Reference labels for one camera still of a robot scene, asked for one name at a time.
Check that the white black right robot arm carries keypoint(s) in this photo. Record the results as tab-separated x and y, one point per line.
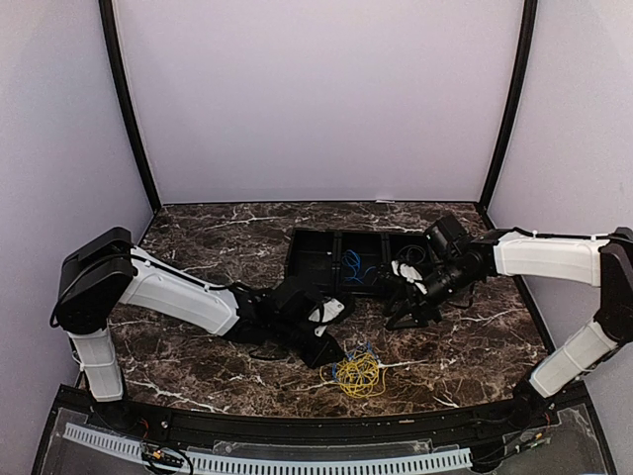
601	263

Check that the black middle storage bin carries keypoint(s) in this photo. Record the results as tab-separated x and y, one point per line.
360	262

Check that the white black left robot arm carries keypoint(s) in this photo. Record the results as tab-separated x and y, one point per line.
110	270

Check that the white slotted cable duct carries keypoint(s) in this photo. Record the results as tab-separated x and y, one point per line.
201	462

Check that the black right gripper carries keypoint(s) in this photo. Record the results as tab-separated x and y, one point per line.
420	308

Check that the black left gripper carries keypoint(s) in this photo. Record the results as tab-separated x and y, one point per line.
322	354

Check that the black front table rail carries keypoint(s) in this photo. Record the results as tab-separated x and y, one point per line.
480	425

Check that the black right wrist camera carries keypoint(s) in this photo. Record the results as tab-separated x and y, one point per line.
403	273

